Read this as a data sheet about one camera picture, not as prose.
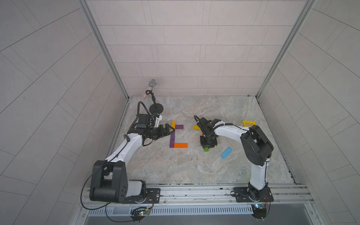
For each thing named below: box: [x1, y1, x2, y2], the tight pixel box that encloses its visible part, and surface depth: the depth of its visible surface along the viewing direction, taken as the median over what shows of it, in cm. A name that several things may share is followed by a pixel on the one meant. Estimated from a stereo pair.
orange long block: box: [173, 142, 188, 149], surface depth 91 cm
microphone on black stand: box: [141, 79, 164, 114], surface depth 104 cm
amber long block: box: [170, 120, 176, 132], surface depth 101 cm
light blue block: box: [220, 146, 233, 159], surface depth 88 cm
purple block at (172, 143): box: [169, 138, 175, 148], surface depth 91 cm
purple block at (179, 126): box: [175, 124, 184, 129], surface depth 100 cm
